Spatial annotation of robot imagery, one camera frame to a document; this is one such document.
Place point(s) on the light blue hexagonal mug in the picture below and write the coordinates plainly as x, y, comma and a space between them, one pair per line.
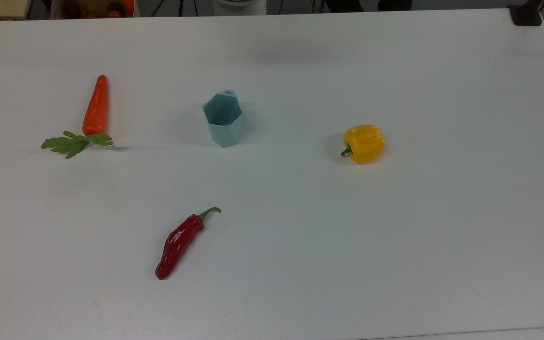
227, 134

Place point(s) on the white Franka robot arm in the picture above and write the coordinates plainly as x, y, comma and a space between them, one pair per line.
240, 5

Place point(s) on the yellow bell pepper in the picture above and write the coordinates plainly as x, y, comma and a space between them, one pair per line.
364, 144

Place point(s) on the red chili pepper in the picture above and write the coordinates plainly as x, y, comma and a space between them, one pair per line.
180, 241

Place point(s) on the orange carrot with green leaves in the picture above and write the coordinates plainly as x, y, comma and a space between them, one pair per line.
96, 108

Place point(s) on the box of toy fruit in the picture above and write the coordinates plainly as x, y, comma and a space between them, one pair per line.
92, 9

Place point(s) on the black stand base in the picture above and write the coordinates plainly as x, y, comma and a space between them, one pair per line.
526, 16

